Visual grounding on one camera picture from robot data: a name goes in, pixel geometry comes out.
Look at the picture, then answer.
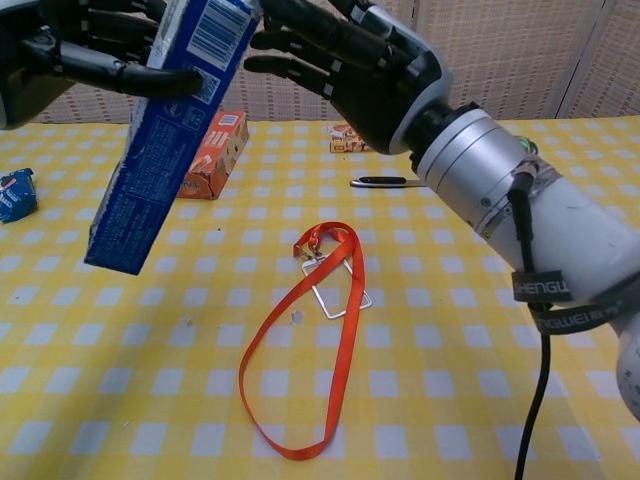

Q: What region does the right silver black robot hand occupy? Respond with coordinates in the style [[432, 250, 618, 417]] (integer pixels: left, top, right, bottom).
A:
[[243, 0, 454, 156]]

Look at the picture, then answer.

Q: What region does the orange carton box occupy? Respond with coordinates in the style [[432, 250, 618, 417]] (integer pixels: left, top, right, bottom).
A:
[[174, 109, 250, 201]]

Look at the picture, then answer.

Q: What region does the clear badge holder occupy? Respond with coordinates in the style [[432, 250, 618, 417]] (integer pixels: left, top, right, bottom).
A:
[[299, 257, 374, 320]]

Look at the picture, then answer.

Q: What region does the blue and white toothpaste box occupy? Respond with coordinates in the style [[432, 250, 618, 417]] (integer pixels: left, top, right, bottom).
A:
[[83, 0, 264, 276]]

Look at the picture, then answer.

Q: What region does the steel ladle with black handle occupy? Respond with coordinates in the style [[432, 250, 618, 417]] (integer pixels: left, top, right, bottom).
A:
[[349, 174, 430, 190]]

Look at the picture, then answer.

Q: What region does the yellow curry roux box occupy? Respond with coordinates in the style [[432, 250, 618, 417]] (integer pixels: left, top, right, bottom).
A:
[[327, 122, 372, 154]]

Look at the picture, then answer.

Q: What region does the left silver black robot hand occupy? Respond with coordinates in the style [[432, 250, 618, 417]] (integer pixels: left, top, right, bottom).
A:
[[0, 0, 206, 132]]

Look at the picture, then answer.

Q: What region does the blue snack packet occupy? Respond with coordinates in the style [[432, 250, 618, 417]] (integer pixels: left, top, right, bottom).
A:
[[0, 168, 40, 224]]

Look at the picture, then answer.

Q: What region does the yellow checked tablecloth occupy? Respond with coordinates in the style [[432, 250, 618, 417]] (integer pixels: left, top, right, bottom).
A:
[[0, 118, 640, 480]]

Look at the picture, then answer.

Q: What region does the orange lanyard strap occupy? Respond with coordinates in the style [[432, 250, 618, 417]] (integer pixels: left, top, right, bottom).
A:
[[237, 220, 366, 462]]

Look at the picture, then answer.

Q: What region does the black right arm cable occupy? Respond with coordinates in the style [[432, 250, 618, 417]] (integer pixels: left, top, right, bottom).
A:
[[507, 167, 552, 480]]

